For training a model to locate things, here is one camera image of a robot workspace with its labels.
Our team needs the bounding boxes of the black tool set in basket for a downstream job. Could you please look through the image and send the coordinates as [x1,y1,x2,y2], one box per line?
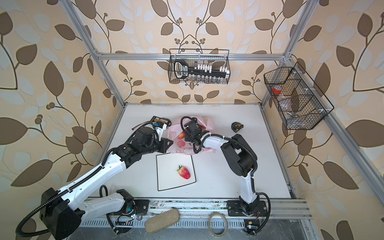
[173,60,231,80]

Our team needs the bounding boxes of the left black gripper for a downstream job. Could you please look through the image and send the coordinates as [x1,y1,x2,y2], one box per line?
[140,136,175,156]

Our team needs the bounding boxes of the white mat with black border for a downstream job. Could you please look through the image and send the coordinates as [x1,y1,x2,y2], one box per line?
[156,153,197,192]

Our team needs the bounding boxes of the red-capped item in basket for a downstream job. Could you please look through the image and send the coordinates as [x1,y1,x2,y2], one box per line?
[272,85,283,96]

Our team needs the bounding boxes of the black wire basket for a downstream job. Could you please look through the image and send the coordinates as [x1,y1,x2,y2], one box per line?
[264,63,334,130]
[168,48,231,85]

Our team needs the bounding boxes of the back black wire basket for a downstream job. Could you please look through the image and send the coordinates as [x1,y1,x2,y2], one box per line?
[168,48,231,85]

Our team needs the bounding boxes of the right black wire basket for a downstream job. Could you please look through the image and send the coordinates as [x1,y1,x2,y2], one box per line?
[264,63,334,130]

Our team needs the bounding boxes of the red fake strawberry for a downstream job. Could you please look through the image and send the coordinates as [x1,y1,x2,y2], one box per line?
[178,165,191,180]

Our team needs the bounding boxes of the beige sponge block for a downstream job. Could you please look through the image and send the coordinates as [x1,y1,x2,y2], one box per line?
[145,209,180,235]

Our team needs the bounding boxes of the fake fruits inside bag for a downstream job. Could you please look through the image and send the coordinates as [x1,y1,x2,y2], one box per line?
[178,132,186,140]

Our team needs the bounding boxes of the black tape measure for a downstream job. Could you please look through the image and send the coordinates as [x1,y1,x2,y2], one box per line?
[231,122,244,133]

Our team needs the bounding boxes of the pink plastic fruit-print bag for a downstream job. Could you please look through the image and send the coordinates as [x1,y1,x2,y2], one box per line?
[167,116,214,155]

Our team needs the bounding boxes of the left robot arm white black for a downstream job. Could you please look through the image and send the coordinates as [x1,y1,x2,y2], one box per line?
[16,117,173,240]

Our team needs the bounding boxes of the black battery charger board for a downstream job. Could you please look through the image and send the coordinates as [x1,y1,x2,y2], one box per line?
[132,116,172,130]

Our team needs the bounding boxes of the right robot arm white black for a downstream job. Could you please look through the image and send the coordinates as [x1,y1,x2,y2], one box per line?
[180,116,272,236]

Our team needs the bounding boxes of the clear tape roll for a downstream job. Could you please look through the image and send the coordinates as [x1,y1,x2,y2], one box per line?
[208,213,229,237]

